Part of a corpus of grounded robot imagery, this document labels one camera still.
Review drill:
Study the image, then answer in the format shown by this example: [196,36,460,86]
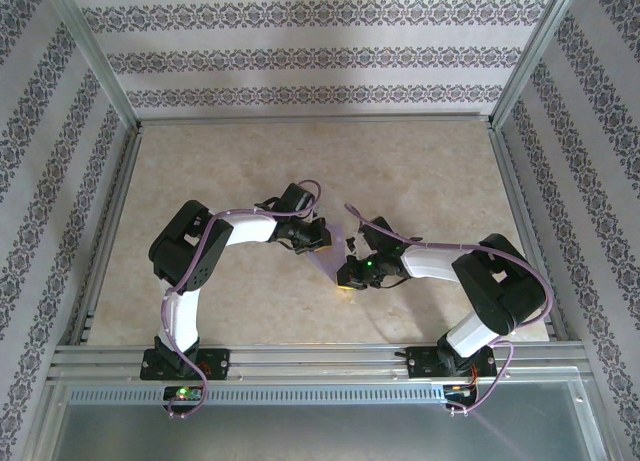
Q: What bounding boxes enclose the grey metal sheet panel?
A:
[49,400,601,461]

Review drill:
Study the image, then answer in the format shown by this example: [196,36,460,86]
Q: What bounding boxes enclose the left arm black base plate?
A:
[139,348,231,382]

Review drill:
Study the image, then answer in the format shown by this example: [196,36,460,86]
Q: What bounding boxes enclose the lilac square paper sheet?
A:
[304,219,352,285]

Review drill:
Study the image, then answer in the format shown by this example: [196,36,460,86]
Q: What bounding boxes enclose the aluminium mounting rail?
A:
[47,344,586,382]

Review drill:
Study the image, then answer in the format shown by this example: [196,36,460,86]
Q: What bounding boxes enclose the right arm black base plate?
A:
[407,345,499,381]

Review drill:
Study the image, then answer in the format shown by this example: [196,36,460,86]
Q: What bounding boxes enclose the aluminium frame post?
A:
[487,0,584,130]
[42,0,141,132]

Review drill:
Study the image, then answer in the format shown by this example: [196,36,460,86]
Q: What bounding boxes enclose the slotted grey cable duct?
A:
[67,386,446,405]

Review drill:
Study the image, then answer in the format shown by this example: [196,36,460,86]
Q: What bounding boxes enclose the aluminium rear frame rail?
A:
[134,111,496,125]

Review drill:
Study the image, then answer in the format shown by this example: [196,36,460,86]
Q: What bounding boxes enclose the aluminium side frame rail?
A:
[487,125,569,342]
[69,125,144,347]

